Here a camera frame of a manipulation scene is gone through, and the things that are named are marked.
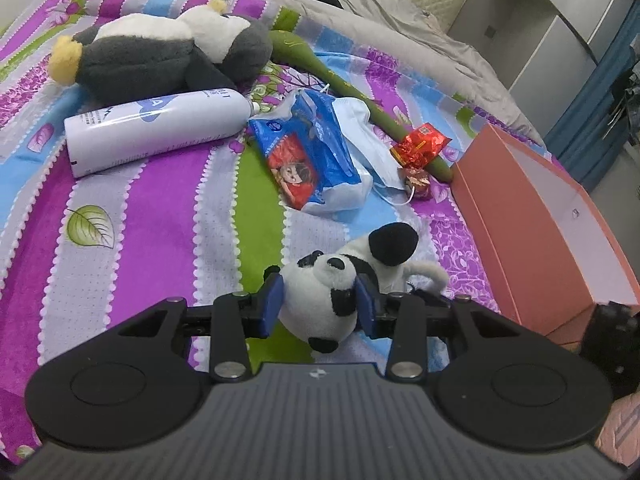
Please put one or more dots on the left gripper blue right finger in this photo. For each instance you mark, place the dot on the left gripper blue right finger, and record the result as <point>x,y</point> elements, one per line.
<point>366,297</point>

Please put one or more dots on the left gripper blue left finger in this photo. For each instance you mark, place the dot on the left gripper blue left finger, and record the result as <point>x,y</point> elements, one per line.
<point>270,298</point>

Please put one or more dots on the small panda plush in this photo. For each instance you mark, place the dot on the small panda plush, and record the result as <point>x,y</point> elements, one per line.
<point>319,303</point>

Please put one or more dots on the pink cardboard box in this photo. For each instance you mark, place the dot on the pink cardboard box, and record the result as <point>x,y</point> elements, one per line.
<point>548,253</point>

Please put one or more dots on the small red candy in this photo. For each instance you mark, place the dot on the small red candy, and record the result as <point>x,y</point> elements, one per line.
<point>417,183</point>

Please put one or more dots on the white face mask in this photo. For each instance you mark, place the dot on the white face mask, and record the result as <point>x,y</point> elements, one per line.
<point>371,153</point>

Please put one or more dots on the blue tissue pack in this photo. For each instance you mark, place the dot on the blue tissue pack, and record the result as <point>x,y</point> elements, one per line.
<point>307,154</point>

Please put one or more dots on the green plush massage stick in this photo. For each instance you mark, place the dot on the green plush massage stick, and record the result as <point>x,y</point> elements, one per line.
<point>291,50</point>

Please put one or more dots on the red candy wrapper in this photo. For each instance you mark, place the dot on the red candy wrapper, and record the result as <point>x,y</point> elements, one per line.
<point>419,147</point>

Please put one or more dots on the colourful striped bedsheet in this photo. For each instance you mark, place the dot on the colourful striped bedsheet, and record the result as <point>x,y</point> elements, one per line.
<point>79,256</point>

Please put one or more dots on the blue curtain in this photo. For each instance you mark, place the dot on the blue curtain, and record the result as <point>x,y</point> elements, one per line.
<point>592,132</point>

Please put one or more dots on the white lotion bottle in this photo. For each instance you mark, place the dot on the white lotion bottle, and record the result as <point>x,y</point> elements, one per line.
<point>118,134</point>

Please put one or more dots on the grey white penguin plush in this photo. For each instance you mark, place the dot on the grey white penguin plush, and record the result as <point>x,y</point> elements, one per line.
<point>143,56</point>

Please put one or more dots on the beige duvet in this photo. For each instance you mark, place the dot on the beige duvet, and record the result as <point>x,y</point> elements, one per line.
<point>401,29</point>

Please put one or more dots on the white wardrobe cabinet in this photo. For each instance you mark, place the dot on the white wardrobe cabinet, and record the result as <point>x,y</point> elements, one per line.
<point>543,51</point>

